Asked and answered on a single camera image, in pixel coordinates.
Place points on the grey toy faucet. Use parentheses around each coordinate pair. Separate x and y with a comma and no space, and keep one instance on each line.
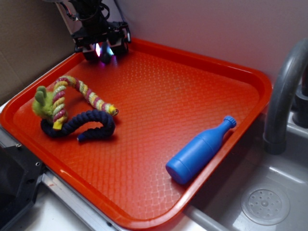
(290,90)

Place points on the green plush toy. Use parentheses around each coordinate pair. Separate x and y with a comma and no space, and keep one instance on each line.
(43,103)

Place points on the aluminium rail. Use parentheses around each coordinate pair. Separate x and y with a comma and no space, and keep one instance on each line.
(72,200)

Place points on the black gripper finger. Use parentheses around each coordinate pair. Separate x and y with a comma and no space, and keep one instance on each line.
(90,53)
(120,47)

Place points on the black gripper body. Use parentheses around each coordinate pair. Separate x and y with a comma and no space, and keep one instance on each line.
(111,32)

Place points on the navy blue rope toy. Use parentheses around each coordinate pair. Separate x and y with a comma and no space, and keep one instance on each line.
(103,126)

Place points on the red plastic tray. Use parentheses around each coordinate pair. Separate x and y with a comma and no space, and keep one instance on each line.
(165,97)

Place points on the multicolour rope toy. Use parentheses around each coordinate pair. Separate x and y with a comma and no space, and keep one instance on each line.
(59,113)

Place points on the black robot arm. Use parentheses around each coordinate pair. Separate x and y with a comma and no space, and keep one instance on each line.
(91,12)

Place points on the brown cardboard panel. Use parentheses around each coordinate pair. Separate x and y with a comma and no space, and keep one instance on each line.
(33,39)

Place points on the dark green plastic pickle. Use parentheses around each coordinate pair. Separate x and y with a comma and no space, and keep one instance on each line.
(105,53)

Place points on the blue plastic toy bottle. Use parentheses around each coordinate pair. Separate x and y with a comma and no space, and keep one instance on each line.
(195,155)

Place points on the grey toy sink basin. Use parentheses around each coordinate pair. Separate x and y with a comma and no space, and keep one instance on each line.
(252,190)

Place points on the wooden board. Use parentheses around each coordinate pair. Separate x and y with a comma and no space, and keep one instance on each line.
(72,25)

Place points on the black metal bracket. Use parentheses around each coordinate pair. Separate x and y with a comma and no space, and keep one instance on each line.
(20,175)

